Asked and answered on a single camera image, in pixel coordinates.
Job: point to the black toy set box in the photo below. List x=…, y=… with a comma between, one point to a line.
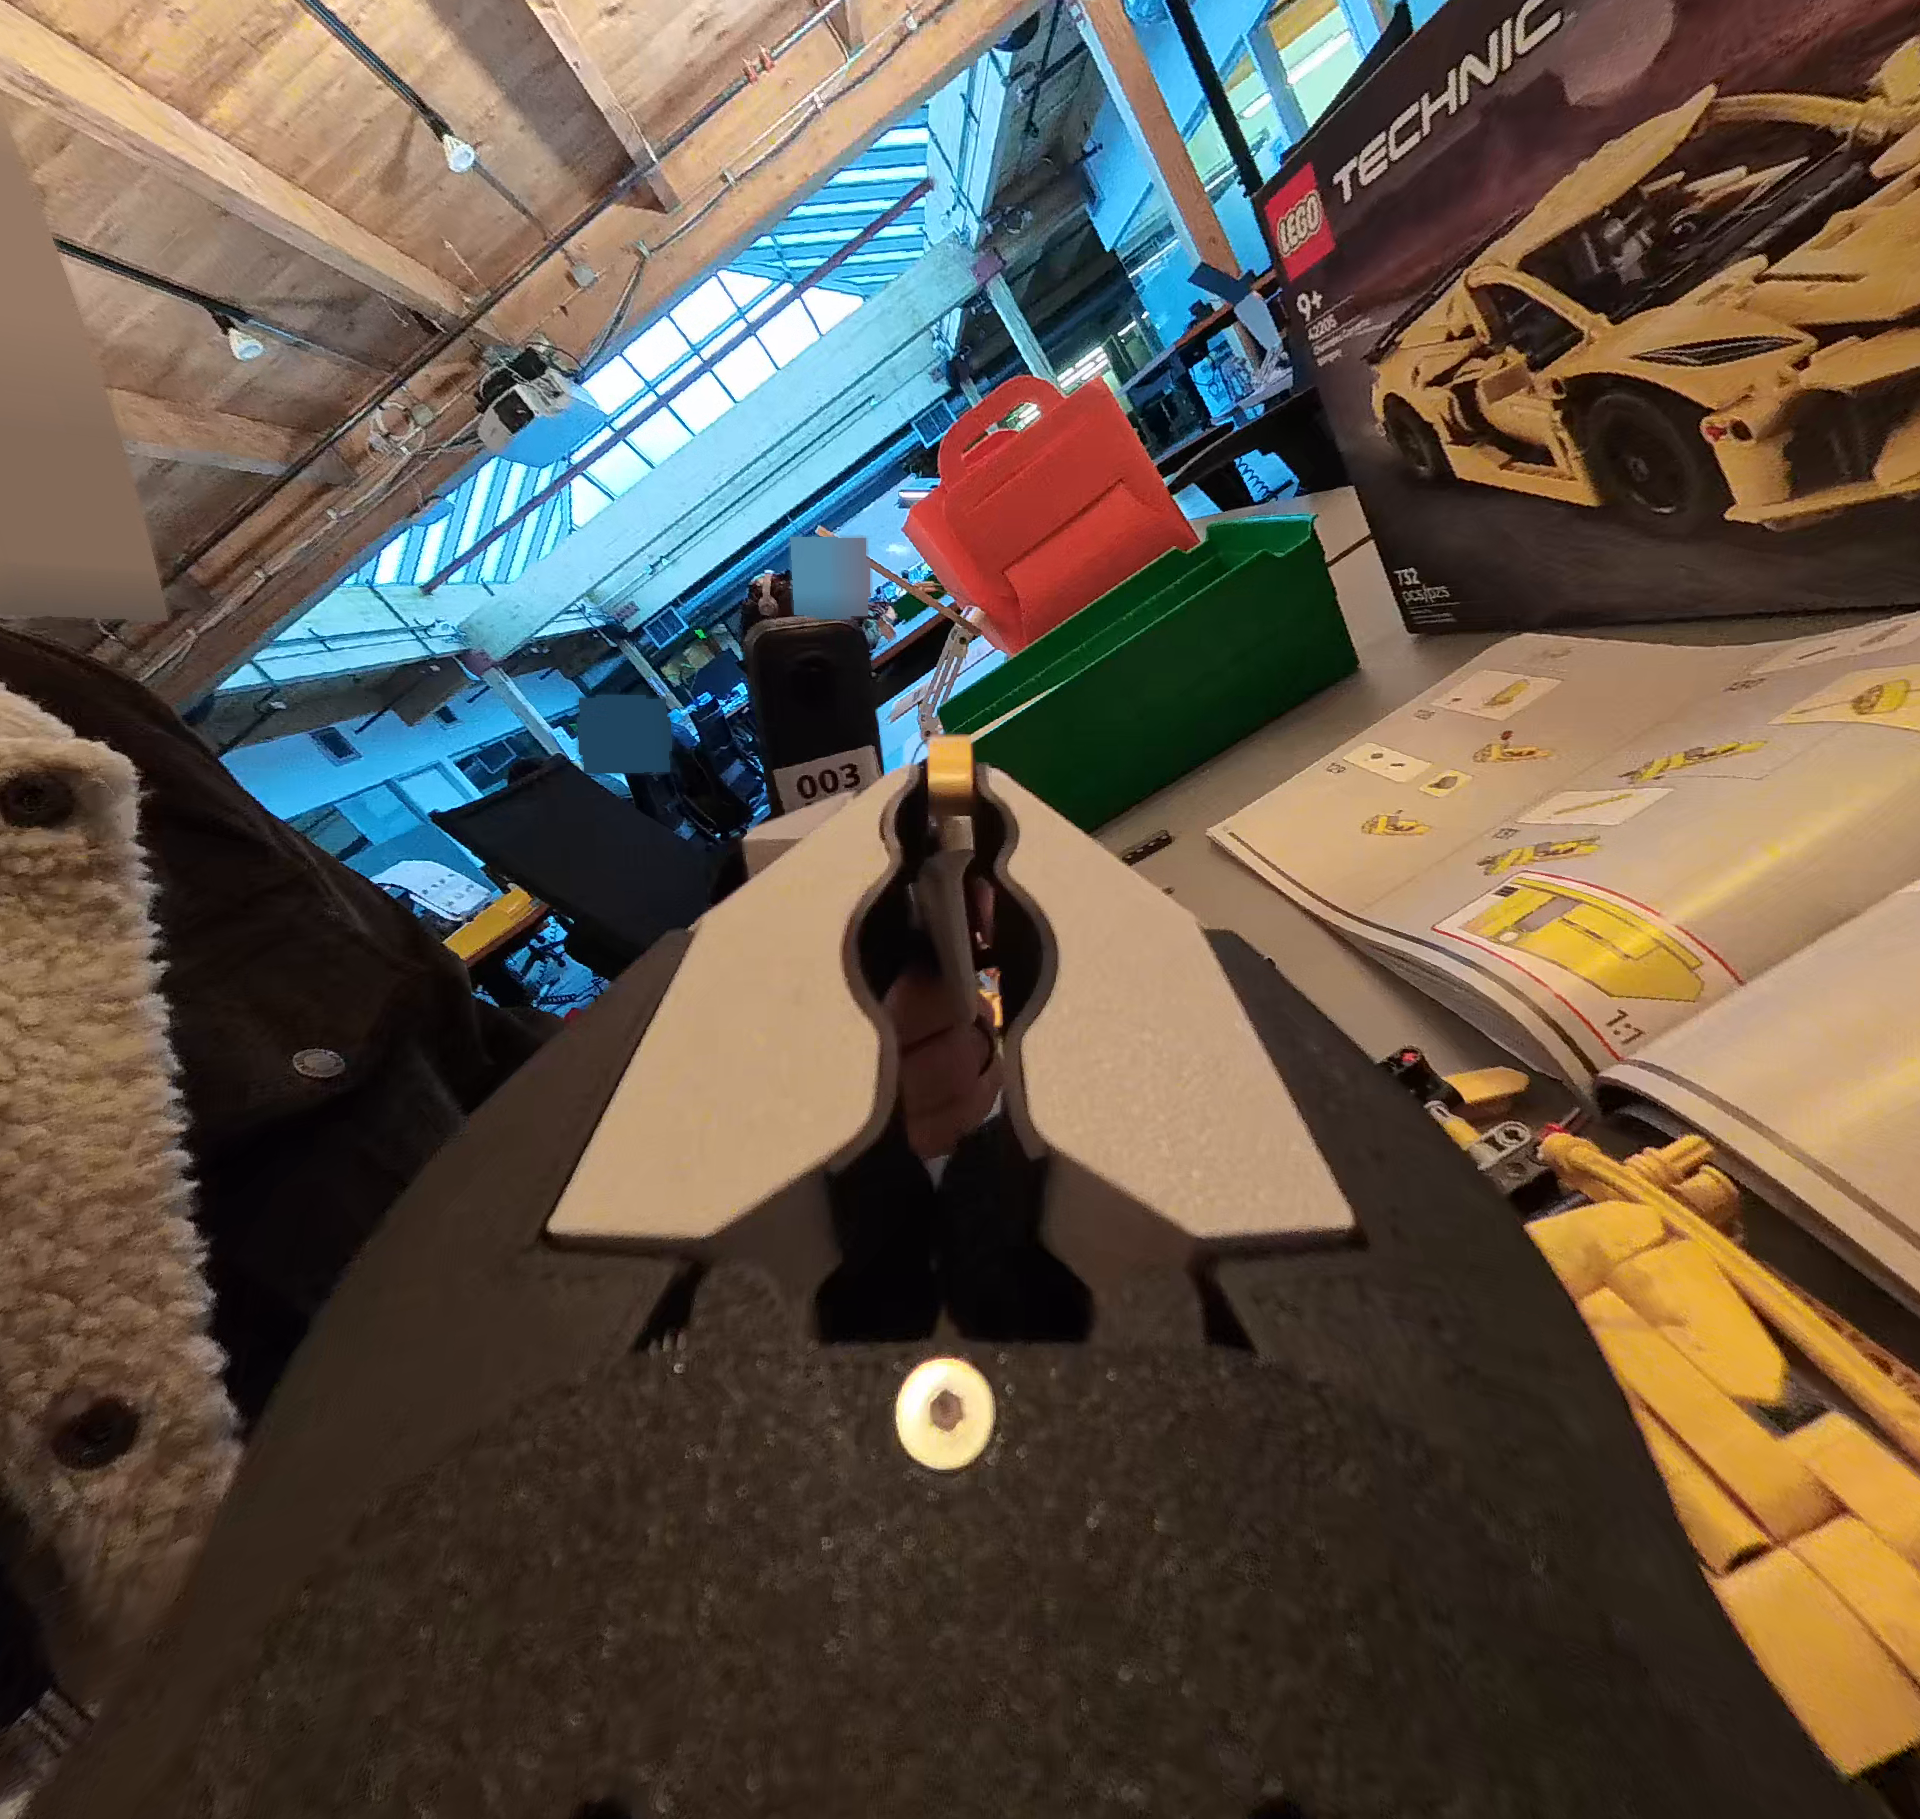
x=1650, y=544

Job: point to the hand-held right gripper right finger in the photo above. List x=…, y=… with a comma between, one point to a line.
x=1184, y=1084

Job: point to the short black brick beam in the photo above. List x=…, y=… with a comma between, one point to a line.
x=1145, y=844

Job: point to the ceiling projector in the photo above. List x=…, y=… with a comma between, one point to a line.
x=524, y=408

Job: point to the person's left hand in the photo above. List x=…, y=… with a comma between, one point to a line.
x=944, y=1070

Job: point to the yellow brick car model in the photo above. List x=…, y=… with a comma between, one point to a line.
x=1724, y=1400

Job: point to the black office chair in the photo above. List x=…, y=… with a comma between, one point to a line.
x=600, y=860

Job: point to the black pole stand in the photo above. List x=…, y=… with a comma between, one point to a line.
x=1201, y=65

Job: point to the orange plastic bag holder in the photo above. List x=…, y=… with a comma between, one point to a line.
x=1050, y=528

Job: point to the yellow storage bin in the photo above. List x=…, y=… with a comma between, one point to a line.
x=494, y=926

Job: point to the glass skylight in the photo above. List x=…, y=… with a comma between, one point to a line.
x=674, y=348

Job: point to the yellow panel with red pins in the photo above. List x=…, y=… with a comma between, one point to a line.
x=951, y=770

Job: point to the wooden post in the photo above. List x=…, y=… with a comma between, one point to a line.
x=1153, y=125

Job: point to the instruction booklet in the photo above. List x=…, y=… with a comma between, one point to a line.
x=1724, y=860

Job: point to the white board stand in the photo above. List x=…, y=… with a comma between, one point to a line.
x=944, y=680

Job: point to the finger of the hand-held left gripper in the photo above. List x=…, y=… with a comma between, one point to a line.
x=777, y=848

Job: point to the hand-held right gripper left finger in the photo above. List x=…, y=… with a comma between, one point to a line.
x=721, y=1084

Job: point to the ceiling light bulb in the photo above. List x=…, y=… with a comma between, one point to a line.
x=243, y=342
x=458, y=151

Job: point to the green plastic bin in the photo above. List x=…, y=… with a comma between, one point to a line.
x=1171, y=680

